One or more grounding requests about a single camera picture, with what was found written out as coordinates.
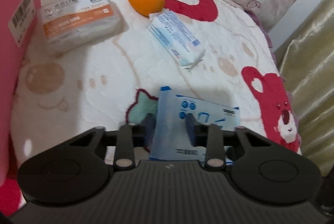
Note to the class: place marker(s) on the blue wipes packet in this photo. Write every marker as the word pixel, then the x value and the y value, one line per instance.
pixel 171 141

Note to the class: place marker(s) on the white blue tissue pack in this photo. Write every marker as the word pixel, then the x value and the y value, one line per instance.
pixel 176 38

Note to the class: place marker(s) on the clear box orange label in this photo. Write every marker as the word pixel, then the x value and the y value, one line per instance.
pixel 68 24

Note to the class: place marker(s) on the pink cardboard box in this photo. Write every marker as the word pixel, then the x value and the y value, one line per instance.
pixel 18 19

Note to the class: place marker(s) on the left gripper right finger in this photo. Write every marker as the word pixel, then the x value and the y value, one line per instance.
pixel 210 137

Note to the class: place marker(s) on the bear print bed blanket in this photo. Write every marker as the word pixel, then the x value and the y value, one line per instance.
pixel 117 79

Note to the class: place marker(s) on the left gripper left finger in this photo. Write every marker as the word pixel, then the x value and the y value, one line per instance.
pixel 132 136

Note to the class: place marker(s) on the orange makeup sponge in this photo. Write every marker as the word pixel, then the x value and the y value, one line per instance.
pixel 147 7

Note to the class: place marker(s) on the gold satin curtain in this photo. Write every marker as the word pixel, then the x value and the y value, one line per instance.
pixel 307 66

